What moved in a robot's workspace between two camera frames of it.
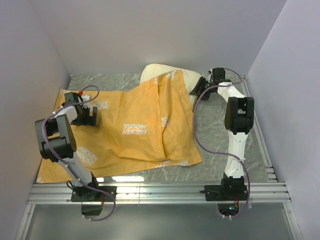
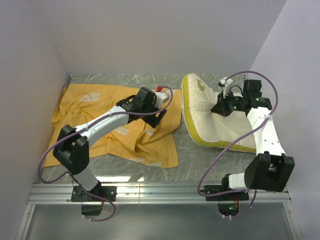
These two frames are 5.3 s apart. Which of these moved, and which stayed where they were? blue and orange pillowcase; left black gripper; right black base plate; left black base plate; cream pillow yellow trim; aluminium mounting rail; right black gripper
Moved: left black gripper; cream pillow yellow trim; blue and orange pillowcase; right black gripper
Stayed: right black base plate; aluminium mounting rail; left black base plate
